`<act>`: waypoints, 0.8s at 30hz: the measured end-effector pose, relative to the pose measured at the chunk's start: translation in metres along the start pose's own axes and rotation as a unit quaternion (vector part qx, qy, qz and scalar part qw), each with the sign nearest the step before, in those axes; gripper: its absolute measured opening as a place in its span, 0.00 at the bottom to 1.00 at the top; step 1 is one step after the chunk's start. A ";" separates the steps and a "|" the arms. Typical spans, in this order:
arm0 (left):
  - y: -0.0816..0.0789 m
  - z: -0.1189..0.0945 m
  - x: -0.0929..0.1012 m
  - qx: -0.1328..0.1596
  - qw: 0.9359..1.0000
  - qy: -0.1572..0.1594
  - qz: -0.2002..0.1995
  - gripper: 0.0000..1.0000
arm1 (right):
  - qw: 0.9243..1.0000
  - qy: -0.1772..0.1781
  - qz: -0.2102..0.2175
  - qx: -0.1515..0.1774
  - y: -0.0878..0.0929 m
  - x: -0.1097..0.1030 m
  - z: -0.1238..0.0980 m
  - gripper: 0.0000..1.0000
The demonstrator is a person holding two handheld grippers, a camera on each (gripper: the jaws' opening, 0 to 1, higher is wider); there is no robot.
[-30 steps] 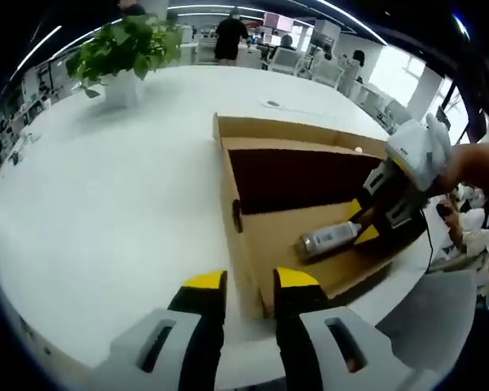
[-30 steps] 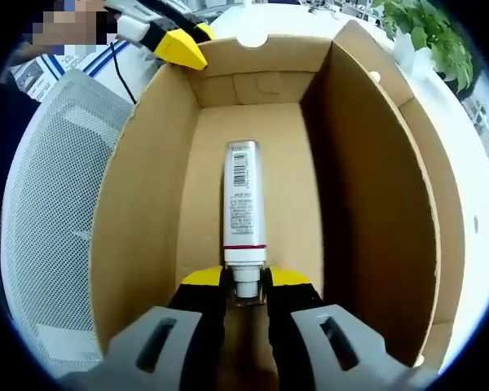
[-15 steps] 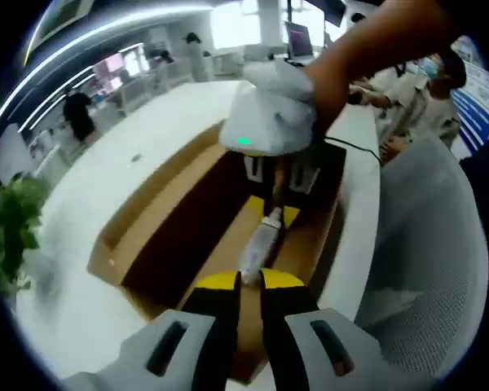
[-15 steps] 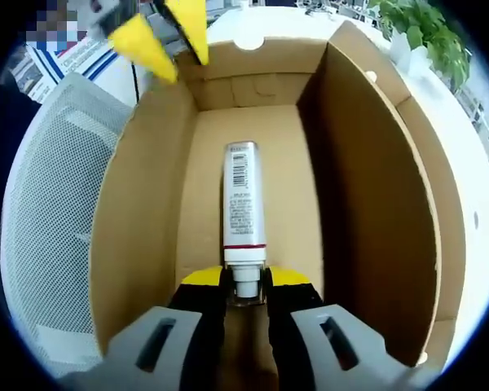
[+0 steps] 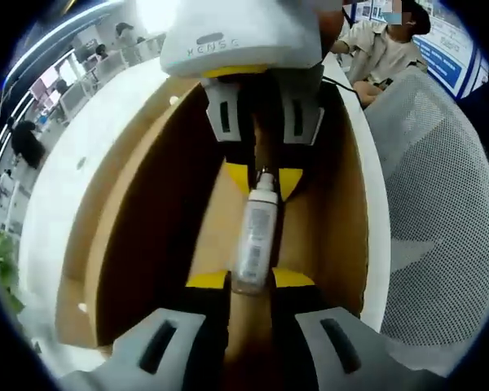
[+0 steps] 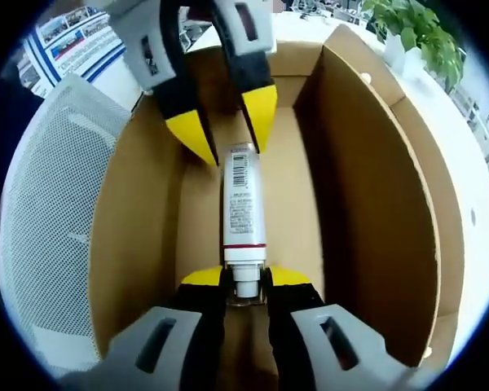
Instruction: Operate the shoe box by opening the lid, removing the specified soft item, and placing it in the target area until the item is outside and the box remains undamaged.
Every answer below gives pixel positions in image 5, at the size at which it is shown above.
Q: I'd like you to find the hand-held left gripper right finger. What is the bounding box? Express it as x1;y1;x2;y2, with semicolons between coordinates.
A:
271;266;441;391

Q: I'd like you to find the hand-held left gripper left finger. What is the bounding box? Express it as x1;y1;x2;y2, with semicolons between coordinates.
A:
59;268;234;391

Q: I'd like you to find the small clear white bottle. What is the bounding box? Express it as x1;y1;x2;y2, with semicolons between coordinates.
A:
231;164;280;297

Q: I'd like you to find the brown cardboard shoe box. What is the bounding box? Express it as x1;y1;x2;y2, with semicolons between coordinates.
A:
55;74;371;352

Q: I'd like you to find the person's own body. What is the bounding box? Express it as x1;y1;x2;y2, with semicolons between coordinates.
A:
336;0;432;106

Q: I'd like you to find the white mesh office chair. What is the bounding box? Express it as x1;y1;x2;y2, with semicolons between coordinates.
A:
363;66;489;378

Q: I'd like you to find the pink screen monitor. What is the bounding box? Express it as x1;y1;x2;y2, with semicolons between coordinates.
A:
29;66;63;108

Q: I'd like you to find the green potted plant white pot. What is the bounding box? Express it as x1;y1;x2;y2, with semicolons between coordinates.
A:
0;229;26;315

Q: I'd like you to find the dark gripper cable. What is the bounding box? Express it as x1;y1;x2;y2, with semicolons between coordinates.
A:
320;74;367;109

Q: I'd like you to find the blue white wall poster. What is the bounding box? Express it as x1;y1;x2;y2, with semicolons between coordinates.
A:
411;11;489;102

